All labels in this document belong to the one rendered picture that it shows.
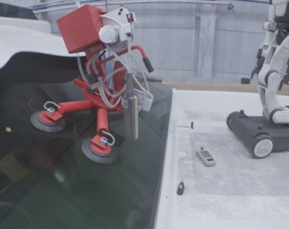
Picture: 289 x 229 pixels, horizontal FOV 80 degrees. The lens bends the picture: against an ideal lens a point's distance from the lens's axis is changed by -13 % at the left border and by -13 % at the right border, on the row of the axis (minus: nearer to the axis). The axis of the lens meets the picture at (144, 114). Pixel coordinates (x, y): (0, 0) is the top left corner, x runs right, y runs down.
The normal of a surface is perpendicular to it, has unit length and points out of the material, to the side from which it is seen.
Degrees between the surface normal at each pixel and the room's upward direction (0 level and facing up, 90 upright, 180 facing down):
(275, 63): 90
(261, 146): 90
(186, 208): 0
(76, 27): 90
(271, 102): 90
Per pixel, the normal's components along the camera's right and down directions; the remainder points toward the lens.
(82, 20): -0.18, 0.35
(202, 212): 0.00, -0.93
